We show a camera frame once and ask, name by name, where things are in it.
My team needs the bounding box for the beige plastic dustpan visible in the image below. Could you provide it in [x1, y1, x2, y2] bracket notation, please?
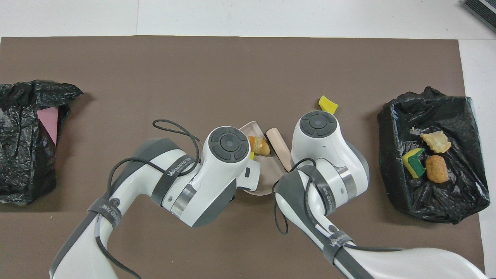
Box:
[238, 121, 292, 196]

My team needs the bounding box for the beige foam chunk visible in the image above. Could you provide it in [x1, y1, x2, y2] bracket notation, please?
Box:
[420, 130, 452, 154]
[248, 135, 271, 157]

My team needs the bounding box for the orange-brown sponge lump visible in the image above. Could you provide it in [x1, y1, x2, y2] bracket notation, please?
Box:
[425, 155, 449, 184]

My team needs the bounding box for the brown table mat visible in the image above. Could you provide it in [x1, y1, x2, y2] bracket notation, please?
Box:
[0, 36, 486, 279]

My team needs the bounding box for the crumpled black trash bag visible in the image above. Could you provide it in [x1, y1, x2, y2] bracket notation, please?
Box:
[378, 86, 491, 224]
[0, 80, 83, 206]

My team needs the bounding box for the pink bin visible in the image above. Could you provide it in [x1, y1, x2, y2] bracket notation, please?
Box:
[37, 107, 59, 147]

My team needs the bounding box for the green and yellow sponge piece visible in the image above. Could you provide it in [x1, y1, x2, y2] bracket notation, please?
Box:
[402, 148, 426, 179]

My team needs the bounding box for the dark ridged block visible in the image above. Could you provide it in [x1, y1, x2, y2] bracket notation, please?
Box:
[463, 0, 496, 33]

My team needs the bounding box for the beige brush with black bristles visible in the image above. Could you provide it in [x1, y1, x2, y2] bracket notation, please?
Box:
[265, 128, 292, 172]

